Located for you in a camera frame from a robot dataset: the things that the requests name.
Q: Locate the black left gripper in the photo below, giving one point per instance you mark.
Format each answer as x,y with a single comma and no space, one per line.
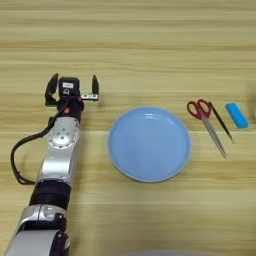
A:
71,108

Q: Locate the small blue eraser block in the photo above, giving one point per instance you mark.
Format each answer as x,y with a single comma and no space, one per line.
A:
237,116

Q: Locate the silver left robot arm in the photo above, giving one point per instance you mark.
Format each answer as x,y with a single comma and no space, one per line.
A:
60,156

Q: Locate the left gripper's black labelled box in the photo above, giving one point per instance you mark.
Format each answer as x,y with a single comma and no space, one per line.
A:
69,86

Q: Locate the light blue round plate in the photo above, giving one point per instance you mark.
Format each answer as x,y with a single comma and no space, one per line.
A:
150,145

